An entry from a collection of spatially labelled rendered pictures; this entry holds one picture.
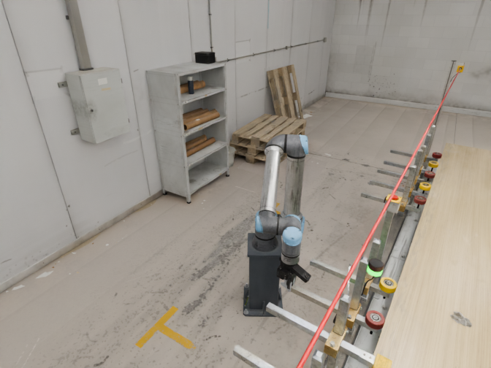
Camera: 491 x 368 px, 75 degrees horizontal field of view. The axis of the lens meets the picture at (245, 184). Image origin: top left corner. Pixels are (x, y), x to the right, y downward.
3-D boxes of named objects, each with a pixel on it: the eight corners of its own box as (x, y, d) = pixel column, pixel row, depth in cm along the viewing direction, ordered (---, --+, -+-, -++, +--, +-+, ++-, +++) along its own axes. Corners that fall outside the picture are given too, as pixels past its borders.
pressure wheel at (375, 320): (359, 335, 148) (364, 318, 143) (364, 323, 154) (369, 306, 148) (377, 344, 144) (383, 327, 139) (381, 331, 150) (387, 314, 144)
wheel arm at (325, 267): (309, 266, 186) (310, 260, 184) (311, 263, 188) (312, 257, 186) (388, 299, 164) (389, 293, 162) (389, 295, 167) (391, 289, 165)
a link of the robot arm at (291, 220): (280, 212, 168) (278, 225, 157) (302, 213, 167) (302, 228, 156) (279, 226, 173) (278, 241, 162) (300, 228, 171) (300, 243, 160)
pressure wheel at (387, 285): (381, 305, 163) (386, 289, 157) (372, 293, 170) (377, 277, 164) (395, 302, 165) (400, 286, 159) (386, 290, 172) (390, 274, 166)
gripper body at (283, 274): (283, 269, 171) (284, 251, 165) (297, 275, 166) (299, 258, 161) (276, 277, 165) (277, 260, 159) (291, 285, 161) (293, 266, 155)
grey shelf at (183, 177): (162, 194, 418) (145, 70, 344) (204, 169, 486) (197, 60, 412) (188, 204, 398) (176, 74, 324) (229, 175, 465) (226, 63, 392)
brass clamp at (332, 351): (321, 351, 128) (323, 343, 125) (334, 327, 138) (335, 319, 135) (337, 359, 125) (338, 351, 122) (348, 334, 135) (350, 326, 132)
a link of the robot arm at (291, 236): (302, 225, 155) (302, 239, 147) (300, 246, 161) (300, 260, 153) (283, 224, 157) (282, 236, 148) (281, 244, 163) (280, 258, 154)
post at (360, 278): (343, 332, 162) (359, 259, 139) (345, 327, 164) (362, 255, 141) (350, 335, 160) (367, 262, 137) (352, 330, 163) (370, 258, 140)
